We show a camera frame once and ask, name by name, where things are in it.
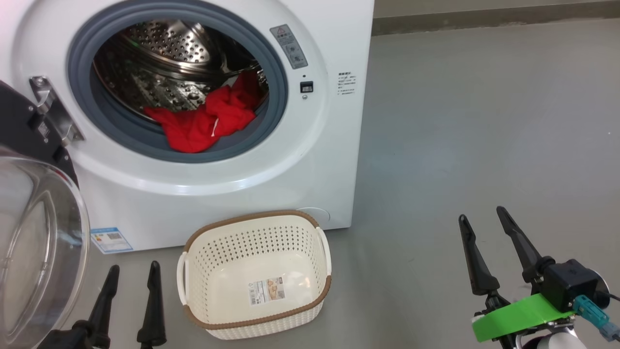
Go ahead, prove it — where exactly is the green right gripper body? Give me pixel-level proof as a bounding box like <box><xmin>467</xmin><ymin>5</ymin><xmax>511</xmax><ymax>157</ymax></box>
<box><xmin>472</xmin><ymin>292</ymin><xmax>577</xmax><ymax>349</ymax></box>

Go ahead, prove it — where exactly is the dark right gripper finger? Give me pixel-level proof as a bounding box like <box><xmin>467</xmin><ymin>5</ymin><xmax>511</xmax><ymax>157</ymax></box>
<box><xmin>496</xmin><ymin>206</ymin><xmax>555</xmax><ymax>286</ymax></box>
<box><xmin>458</xmin><ymin>214</ymin><xmax>500</xmax><ymax>296</ymax></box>

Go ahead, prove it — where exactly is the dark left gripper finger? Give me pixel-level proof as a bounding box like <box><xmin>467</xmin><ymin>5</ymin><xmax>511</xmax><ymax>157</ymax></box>
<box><xmin>137</xmin><ymin>261</ymin><xmax>167</xmax><ymax>349</ymax></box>
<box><xmin>73</xmin><ymin>265</ymin><xmax>120</xmax><ymax>349</ymax></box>

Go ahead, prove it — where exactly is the red garment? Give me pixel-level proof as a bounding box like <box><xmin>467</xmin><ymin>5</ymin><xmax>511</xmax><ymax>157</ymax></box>
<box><xmin>144</xmin><ymin>72</ymin><xmax>264</xmax><ymax>154</ymax></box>

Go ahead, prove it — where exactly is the washing machine glass door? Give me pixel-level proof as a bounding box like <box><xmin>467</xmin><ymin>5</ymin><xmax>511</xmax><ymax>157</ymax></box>
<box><xmin>0</xmin><ymin>80</ymin><xmax>91</xmax><ymax>349</ymax></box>

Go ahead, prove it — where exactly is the cream basket with brown rim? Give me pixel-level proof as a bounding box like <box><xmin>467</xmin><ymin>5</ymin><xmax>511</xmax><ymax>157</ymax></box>
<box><xmin>176</xmin><ymin>210</ymin><xmax>333</xmax><ymax>340</ymax></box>

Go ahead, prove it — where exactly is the white front-load washing machine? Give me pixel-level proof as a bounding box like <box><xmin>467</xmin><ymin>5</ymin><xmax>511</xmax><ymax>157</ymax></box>
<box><xmin>0</xmin><ymin>0</ymin><xmax>374</xmax><ymax>254</ymax></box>

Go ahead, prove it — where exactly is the metal door hinge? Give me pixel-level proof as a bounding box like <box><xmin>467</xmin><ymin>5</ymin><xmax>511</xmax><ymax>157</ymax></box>
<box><xmin>29</xmin><ymin>76</ymin><xmax>85</xmax><ymax>147</ymax></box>

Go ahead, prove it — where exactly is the grey rubber door gasket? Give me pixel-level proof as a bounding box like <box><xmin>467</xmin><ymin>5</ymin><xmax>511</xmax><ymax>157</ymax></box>
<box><xmin>67</xmin><ymin>0</ymin><xmax>288</xmax><ymax>164</ymax></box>

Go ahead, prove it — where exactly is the stainless steel washer drum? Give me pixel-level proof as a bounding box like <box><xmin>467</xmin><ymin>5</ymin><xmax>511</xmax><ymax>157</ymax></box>
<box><xmin>92</xmin><ymin>19</ymin><xmax>269</xmax><ymax>124</ymax></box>

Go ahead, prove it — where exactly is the blue energy label sticker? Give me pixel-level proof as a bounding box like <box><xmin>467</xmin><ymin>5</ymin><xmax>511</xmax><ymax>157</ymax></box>
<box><xmin>90</xmin><ymin>227</ymin><xmax>134</xmax><ymax>255</ymax></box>

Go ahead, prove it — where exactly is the paper product label sticker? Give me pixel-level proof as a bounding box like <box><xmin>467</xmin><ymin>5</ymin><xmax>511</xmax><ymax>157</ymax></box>
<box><xmin>249</xmin><ymin>277</ymin><xmax>286</xmax><ymax>307</ymax></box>

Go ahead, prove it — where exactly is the round white filter cover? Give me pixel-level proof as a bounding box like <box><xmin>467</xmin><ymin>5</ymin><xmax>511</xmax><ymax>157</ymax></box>
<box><xmin>296</xmin><ymin>207</ymin><xmax>331</xmax><ymax>228</ymax></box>

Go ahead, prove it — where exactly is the small printed text label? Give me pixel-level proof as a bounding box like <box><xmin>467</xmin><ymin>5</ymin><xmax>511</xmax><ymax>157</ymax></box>
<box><xmin>338</xmin><ymin>73</ymin><xmax>357</xmax><ymax>96</ymax></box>

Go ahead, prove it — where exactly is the grey warning sticker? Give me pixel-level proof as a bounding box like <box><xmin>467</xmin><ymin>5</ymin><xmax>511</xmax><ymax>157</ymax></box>
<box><xmin>270</xmin><ymin>24</ymin><xmax>309</xmax><ymax>70</ymax></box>

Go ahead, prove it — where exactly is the teal camera cable connector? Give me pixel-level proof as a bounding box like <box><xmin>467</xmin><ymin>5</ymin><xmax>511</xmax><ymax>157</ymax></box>
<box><xmin>573</xmin><ymin>295</ymin><xmax>620</xmax><ymax>342</ymax></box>

